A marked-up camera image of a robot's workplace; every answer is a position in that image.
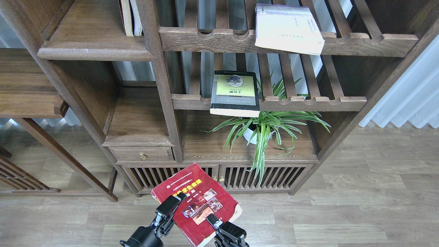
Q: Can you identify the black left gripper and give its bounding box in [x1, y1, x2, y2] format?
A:
[120, 192, 187, 247]

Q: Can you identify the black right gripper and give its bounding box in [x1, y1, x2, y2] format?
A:
[206, 214, 249, 247]

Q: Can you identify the red cover book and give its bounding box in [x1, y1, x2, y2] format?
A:
[152, 163, 242, 247]

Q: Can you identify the white cover book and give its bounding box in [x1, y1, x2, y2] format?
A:
[255, 4, 324, 55]

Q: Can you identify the white plant pot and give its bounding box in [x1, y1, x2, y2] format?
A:
[242, 118, 275, 144]

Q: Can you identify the green spider plant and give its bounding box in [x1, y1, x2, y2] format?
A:
[202, 69, 332, 186]

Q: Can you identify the dark wooden bookshelf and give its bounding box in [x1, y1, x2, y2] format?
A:
[1, 0, 438, 195]

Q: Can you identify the black and yellow book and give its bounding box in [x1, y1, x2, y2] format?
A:
[210, 70, 260, 117]

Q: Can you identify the slatted wooden bench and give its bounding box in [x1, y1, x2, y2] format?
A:
[0, 147, 61, 193]

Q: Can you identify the white upright book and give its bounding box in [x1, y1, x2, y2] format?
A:
[130, 0, 143, 36]

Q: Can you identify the beige upright book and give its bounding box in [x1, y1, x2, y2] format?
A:
[119, 0, 134, 37]

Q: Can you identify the white window curtain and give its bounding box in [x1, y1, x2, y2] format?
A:
[359, 37, 439, 128]

